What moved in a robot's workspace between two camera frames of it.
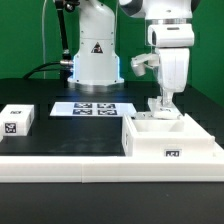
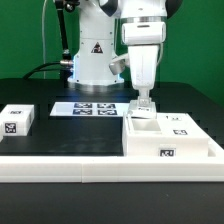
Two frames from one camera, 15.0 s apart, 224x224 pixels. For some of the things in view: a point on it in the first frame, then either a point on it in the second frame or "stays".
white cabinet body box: (172, 137) stays
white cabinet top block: (15, 119) stays
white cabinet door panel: (158, 111) -> (179, 127)
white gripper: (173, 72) -> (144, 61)
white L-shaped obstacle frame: (114, 169) stays
